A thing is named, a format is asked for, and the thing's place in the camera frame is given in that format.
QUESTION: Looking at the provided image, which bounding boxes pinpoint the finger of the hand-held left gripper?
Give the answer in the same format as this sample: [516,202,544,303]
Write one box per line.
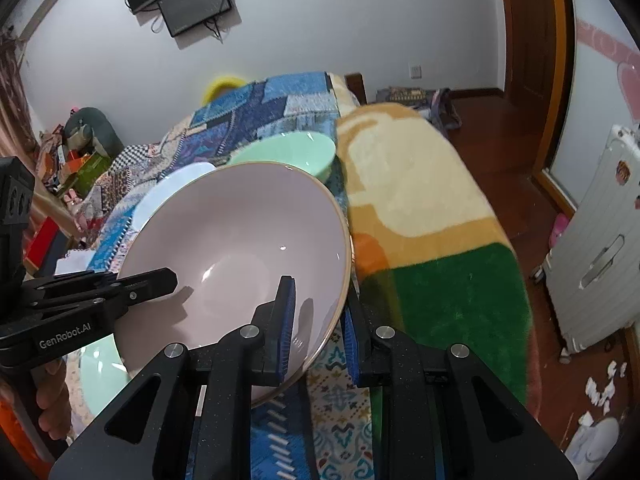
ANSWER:
[20,270,121,293]
[27,267,179,321]

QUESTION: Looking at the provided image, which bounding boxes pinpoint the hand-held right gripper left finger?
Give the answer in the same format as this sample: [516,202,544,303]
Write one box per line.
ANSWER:
[48,275,321,480]

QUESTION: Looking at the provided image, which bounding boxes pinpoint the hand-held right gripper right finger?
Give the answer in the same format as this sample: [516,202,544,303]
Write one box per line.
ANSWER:
[342,290,578,480]

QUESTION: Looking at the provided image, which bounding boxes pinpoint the pale green plate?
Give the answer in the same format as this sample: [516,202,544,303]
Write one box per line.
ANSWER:
[79,332,133,418]

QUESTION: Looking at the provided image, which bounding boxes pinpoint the white bowl with dark spots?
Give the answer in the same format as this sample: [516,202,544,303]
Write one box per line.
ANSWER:
[132,162,217,233]

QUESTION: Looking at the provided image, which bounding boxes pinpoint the pink bowl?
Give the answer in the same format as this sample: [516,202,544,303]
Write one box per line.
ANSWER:
[114,162,352,408]

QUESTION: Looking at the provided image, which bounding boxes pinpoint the pale green bowl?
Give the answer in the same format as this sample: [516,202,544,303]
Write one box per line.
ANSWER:
[226,131,337,183]

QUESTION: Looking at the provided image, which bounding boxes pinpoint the person's left hand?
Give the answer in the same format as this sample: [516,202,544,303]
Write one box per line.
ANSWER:
[30,357,71,441]

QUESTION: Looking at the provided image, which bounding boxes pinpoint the white cloth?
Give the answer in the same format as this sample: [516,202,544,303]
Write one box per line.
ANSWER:
[55,250,96,276]

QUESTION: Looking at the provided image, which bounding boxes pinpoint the red box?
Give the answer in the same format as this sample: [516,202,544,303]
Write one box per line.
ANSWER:
[25,217,58,273]

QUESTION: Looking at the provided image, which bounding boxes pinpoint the orange cloth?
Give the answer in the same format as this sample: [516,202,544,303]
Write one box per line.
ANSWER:
[0,375,56,466]

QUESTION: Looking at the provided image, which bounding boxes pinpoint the green cardboard box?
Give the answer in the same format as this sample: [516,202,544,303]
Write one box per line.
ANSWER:
[62,152,113,191]

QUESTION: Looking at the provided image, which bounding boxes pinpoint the striped pink gold curtain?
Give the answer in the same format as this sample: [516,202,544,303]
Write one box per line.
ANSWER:
[0,25,41,161]

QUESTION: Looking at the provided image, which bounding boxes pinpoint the yellow foam tube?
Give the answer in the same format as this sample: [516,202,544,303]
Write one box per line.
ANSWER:
[202,75,246,103]

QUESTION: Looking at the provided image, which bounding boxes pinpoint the patchwork printed blanket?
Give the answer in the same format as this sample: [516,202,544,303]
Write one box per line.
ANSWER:
[65,71,381,480]

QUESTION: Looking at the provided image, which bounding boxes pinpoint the pink plastic item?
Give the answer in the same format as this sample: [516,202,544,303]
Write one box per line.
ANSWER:
[549,212,571,248]

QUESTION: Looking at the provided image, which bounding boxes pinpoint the white ribbed suitcase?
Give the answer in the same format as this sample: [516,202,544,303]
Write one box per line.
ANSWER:
[542,124,640,353]

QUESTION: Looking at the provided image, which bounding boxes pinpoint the scattered white paper scraps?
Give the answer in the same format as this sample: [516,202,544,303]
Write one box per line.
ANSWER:
[560,340,631,416]

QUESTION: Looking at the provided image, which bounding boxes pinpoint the patterned bag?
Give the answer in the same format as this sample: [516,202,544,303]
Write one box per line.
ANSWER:
[376,86,461,133]

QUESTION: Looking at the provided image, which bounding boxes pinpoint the white plastic object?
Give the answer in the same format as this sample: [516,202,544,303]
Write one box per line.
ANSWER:
[565,412,623,466]

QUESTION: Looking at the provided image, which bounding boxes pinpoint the brown wooden door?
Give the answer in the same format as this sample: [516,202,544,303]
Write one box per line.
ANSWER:
[497,0,561,106]

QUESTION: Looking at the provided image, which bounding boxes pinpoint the wooden bed post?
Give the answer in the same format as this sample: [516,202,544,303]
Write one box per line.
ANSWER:
[345,72,368,106]

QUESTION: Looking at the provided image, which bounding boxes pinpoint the small black wall monitor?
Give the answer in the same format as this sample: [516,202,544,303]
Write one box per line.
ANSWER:
[158,0,233,38]

